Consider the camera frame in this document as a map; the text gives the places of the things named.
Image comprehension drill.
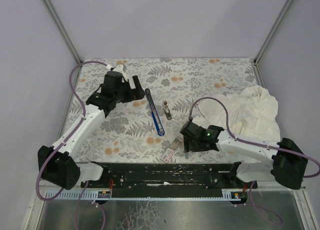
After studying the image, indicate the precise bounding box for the white slotted cable duct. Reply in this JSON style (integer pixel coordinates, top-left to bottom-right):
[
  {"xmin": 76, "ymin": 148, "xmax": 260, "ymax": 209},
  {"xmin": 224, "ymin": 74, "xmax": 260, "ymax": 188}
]
[{"xmin": 57, "ymin": 189, "xmax": 245, "ymax": 202}]

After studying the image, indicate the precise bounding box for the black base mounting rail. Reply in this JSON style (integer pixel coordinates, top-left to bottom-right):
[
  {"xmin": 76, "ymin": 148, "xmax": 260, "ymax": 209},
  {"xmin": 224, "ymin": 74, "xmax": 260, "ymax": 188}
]
[{"xmin": 88, "ymin": 162, "xmax": 257, "ymax": 193}]

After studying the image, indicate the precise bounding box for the floral patterned table mat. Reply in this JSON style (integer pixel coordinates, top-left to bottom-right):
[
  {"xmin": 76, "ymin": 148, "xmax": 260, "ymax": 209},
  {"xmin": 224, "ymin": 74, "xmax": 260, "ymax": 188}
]
[{"xmin": 65, "ymin": 58, "xmax": 258, "ymax": 163}]

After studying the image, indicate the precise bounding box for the aluminium frame post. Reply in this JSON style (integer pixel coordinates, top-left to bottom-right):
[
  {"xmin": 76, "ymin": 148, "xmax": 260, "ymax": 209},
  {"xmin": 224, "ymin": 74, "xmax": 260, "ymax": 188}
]
[
  {"xmin": 42, "ymin": 0, "xmax": 83, "ymax": 64},
  {"xmin": 253, "ymin": 0, "xmax": 301, "ymax": 65}
]

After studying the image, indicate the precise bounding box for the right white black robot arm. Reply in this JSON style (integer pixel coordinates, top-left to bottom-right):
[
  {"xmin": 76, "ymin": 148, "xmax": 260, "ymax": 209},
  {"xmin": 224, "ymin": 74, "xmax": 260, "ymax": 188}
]
[{"xmin": 180, "ymin": 121, "xmax": 308, "ymax": 190}]

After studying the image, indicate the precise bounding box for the white crumpled cloth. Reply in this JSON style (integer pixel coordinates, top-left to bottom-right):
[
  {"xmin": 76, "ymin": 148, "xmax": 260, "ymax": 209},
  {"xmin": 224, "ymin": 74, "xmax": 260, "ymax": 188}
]
[{"xmin": 197, "ymin": 85, "xmax": 281, "ymax": 142}]

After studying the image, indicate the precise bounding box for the blue stapler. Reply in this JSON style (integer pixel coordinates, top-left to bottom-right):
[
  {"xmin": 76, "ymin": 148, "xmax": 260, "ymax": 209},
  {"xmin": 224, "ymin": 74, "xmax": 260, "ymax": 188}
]
[{"xmin": 145, "ymin": 88, "xmax": 165, "ymax": 136}]

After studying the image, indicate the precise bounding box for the red white staple box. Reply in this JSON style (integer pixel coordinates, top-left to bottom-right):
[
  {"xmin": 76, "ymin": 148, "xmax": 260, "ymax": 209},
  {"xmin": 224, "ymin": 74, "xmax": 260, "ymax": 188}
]
[{"xmin": 161, "ymin": 149, "xmax": 175, "ymax": 163}]

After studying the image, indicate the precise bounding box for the left aluminium frame post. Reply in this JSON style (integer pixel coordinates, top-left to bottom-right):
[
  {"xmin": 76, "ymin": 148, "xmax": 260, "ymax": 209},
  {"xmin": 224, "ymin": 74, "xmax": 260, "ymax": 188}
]
[{"xmin": 42, "ymin": 0, "xmax": 83, "ymax": 64}]

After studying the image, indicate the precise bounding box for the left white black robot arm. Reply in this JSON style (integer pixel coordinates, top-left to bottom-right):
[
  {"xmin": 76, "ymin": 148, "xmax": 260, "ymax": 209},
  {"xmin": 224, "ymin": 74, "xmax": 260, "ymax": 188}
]
[{"xmin": 37, "ymin": 70, "xmax": 145, "ymax": 190}]

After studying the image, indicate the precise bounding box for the right aluminium frame post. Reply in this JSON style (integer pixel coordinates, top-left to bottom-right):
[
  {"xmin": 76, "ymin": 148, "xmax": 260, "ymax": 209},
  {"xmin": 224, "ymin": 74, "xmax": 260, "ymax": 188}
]
[{"xmin": 253, "ymin": 0, "xmax": 301, "ymax": 65}]

